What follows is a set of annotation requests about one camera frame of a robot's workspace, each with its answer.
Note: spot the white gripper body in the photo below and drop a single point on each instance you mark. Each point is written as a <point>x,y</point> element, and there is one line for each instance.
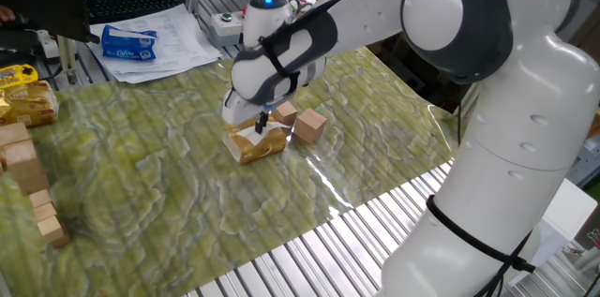
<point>236,112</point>

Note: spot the light wooden cube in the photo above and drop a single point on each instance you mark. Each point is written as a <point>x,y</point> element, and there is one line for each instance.
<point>285,113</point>
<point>309,124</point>

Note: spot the large wooden block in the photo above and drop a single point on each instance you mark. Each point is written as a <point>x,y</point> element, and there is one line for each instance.
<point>14,134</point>
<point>23,166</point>

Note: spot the black keyboard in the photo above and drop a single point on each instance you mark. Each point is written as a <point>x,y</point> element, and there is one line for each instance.
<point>131,5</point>

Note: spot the green marble pattern mat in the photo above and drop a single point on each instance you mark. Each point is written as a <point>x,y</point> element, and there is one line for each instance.
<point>140,194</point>

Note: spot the stack of white papers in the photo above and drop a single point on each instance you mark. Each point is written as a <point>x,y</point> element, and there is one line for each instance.
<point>178,44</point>

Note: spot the yellow snack packet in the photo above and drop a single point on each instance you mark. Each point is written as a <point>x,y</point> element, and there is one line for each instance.
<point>16,76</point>

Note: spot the white power strip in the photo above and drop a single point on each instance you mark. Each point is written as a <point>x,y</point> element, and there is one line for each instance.
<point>48,44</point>

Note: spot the gold tissue pack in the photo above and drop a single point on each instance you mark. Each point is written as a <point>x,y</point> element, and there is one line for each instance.
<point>255,152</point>
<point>28,105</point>

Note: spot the white napkin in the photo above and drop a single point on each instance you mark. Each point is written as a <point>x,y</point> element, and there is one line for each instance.
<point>250,138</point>

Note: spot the grey button box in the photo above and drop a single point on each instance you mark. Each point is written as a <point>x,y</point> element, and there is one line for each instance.
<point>225,30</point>

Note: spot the blue tissue pack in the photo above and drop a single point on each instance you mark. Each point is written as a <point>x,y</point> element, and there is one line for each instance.
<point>129,44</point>

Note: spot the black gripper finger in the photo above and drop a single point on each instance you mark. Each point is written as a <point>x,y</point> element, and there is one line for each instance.
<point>265,118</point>
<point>259,127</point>

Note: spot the small wooden block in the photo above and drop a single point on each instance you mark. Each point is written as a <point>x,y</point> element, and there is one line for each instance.
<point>45,212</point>
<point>52,231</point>
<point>40,197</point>

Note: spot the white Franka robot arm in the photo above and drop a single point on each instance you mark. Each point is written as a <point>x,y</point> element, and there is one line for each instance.
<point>515,123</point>

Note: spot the person's hand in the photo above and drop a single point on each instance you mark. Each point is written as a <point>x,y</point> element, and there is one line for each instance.
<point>6,13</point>

